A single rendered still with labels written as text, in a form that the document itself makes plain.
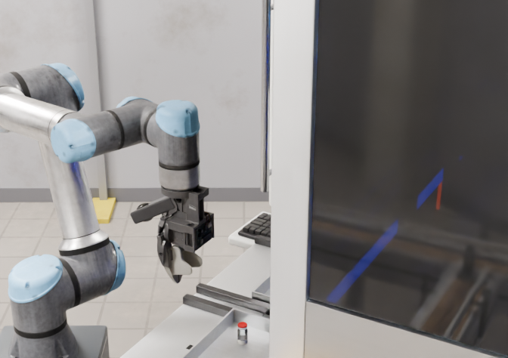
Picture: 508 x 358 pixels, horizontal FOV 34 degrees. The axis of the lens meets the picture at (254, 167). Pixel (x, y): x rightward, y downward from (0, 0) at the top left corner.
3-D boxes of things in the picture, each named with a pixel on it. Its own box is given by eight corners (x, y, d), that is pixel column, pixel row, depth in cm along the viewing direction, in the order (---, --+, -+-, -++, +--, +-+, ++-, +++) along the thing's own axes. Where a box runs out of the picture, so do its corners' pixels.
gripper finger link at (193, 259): (197, 288, 160) (196, 245, 157) (172, 280, 163) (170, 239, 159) (206, 281, 163) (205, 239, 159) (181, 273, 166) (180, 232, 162)
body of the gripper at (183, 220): (193, 257, 153) (191, 197, 148) (155, 245, 157) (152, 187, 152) (215, 239, 159) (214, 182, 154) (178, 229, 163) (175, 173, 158)
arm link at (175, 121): (178, 94, 153) (208, 105, 147) (181, 149, 157) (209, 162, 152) (144, 103, 148) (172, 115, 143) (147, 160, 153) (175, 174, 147)
